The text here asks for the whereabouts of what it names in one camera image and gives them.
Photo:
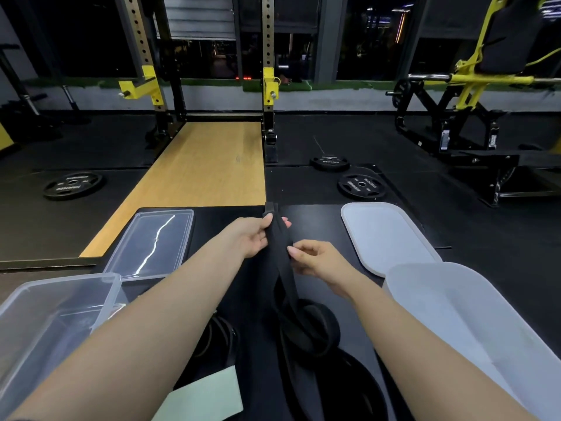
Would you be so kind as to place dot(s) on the person's left forearm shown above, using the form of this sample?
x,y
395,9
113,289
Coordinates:
x,y
140,337

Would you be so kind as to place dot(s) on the light green resistance band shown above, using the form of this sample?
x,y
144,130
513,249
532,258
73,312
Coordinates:
x,y
206,399

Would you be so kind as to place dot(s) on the yellow black exercise machine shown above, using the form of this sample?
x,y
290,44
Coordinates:
x,y
464,92

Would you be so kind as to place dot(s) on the yellow barrel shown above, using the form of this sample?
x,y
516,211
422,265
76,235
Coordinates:
x,y
556,146

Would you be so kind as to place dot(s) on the yellow black squat rack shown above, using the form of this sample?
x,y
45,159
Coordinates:
x,y
268,39

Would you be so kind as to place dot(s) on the black upright bar holder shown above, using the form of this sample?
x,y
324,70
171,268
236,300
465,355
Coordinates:
x,y
70,100

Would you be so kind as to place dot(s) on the black plyo platform red side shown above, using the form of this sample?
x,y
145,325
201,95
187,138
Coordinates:
x,y
315,223

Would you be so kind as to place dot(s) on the person's right hand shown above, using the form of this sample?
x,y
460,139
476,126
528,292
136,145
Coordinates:
x,y
326,265

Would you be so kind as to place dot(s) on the black weight plate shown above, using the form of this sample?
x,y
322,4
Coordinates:
x,y
329,163
73,185
361,186

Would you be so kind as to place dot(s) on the person's right forearm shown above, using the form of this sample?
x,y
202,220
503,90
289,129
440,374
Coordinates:
x,y
420,359

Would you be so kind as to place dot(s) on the clear plastic container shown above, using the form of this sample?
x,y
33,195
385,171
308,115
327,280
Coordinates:
x,y
44,315

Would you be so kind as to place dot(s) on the grey window blind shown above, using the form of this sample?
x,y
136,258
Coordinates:
x,y
197,17

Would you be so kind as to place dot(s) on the white plastic bin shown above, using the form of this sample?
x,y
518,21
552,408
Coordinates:
x,y
473,320

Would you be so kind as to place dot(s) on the white plastic lid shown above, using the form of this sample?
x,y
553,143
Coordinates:
x,y
385,236

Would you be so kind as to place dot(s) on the wooden lifting platform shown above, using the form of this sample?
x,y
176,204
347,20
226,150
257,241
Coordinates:
x,y
197,170

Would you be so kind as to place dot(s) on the clear plastic lid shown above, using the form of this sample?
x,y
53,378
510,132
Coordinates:
x,y
151,243

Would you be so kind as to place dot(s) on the person's left hand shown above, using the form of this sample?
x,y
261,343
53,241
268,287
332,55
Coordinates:
x,y
247,236

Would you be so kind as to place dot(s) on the thin black resistance band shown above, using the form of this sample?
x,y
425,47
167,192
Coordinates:
x,y
219,342

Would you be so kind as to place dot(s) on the wide black resistance band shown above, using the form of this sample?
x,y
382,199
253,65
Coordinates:
x,y
280,267

